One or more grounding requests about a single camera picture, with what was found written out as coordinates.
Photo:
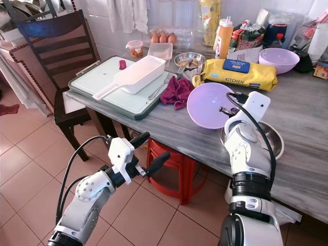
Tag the pale green cutting board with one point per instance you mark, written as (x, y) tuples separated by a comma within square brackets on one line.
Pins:
[(97, 79)]

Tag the clear plastic container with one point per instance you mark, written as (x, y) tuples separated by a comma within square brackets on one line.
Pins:
[(160, 50)]

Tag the small red capped bottle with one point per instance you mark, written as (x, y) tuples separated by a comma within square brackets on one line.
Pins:
[(279, 41)]

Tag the orange squeeze bottle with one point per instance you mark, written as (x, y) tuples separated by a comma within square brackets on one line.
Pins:
[(224, 38)]

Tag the black round item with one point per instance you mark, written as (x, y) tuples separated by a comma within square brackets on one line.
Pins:
[(302, 61)]

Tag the white plastic bag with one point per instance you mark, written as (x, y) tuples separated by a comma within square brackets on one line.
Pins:
[(319, 41)]

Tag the small orange box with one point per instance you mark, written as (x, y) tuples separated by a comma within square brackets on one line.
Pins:
[(322, 70)]

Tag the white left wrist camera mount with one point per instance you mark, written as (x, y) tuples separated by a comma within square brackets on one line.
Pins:
[(120, 154)]

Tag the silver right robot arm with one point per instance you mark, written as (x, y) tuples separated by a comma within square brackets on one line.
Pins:
[(243, 154)]

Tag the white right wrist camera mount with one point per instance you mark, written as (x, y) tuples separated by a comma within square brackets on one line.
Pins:
[(256, 107)]

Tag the white hanging towel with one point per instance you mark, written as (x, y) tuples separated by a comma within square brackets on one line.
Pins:
[(125, 15)]

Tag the purple plastic bowl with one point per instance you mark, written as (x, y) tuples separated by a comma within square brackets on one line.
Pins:
[(205, 105), (279, 60)]

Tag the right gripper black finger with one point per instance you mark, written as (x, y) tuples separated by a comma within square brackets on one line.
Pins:
[(228, 111)]

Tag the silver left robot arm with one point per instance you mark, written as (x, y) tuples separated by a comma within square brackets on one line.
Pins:
[(87, 197)]

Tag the small pink lidded jar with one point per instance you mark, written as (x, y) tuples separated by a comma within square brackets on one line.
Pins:
[(135, 48)]

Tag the red plastic stool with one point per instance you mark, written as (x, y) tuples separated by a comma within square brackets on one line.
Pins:
[(184, 154)]

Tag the metal dish rack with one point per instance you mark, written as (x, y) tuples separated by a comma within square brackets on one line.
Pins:
[(25, 10)]

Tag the small steel bowl with food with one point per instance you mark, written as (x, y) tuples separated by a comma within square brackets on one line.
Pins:
[(189, 60)]

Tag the maroon cloth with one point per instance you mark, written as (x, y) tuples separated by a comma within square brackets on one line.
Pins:
[(177, 92)]

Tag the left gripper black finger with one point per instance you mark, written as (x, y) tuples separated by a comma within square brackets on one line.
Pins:
[(140, 139), (159, 162)]

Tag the green and red food bag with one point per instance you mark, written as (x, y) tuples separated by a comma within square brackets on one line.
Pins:
[(250, 33)]

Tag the dark wooden chair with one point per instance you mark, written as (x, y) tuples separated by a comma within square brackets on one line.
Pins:
[(56, 31)]

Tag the metal fork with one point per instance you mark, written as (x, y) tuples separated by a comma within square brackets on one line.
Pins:
[(161, 84)]

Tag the dark blue jar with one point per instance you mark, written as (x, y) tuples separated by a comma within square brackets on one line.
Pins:
[(270, 31)]

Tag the small red item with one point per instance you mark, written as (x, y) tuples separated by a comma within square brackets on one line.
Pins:
[(122, 64)]

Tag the red rag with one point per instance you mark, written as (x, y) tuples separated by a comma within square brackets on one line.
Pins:
[(10, 109)]

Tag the yellow snack bag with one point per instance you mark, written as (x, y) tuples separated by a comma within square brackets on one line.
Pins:
[(210, 20)]

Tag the yellow kitchen wipes pack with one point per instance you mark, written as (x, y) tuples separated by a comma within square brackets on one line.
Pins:
[(238, 78)]

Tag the white plastic strainer scoop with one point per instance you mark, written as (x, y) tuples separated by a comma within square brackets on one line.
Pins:
[(138, 74)]

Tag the round stainless steel plate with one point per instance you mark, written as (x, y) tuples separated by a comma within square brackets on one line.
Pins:
[(274, 138)]

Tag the brown egg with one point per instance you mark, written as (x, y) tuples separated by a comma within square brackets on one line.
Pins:
[(155, 37), (163, 37), (171, 37)]

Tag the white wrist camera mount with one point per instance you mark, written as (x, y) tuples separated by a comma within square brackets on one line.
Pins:
[(120, 154), (256, 107)]

